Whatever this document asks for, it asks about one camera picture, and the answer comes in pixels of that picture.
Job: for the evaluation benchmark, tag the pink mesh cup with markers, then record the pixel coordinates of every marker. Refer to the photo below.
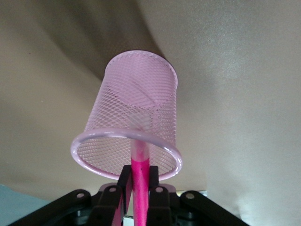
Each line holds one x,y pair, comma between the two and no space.
138,94

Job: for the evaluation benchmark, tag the brown table mat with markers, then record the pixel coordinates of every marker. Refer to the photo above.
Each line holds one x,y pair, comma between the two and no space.
235,94

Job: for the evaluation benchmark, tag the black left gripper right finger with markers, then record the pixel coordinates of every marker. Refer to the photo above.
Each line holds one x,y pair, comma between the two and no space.
169,209

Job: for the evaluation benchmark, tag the pink marker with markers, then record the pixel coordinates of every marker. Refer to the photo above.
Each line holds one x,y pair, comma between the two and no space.
140,183

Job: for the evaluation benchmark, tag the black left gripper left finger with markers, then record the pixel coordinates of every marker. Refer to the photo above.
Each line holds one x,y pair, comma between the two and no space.
105,207

